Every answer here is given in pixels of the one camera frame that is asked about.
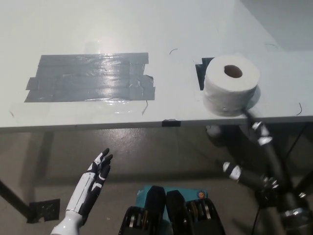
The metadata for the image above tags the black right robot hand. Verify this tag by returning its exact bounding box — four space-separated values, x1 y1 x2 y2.
222 107 298 211

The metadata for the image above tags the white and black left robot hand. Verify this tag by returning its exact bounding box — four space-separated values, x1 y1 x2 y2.
50 148 113 235

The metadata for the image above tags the white toilet paper roll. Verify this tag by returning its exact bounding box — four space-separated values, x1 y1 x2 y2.
202 55 261 117

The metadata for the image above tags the black ribbed left robot block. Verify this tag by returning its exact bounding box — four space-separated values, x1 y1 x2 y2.
118 185 169 235

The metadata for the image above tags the black ribbed robot block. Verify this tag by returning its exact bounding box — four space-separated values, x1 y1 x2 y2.
118 185 169 235
165 189 227 235

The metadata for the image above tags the teal robot body box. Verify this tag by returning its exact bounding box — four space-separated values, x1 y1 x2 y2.
135 185 208 221

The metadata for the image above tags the black ribbed right robot block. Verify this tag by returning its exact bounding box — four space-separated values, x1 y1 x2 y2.
165 189 227 235

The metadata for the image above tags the black table leg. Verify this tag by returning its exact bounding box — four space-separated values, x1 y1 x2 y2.
0 180 34 221

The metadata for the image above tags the white shoe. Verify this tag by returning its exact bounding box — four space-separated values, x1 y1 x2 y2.
205 124 222 138

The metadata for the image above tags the small black tape piece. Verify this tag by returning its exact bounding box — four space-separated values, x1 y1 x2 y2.
162 118 181 127

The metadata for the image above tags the black tape square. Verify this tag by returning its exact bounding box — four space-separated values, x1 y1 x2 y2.
195 57 216 91

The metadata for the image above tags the grey duct tape patch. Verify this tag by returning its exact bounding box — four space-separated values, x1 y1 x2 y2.
23 52 157 103

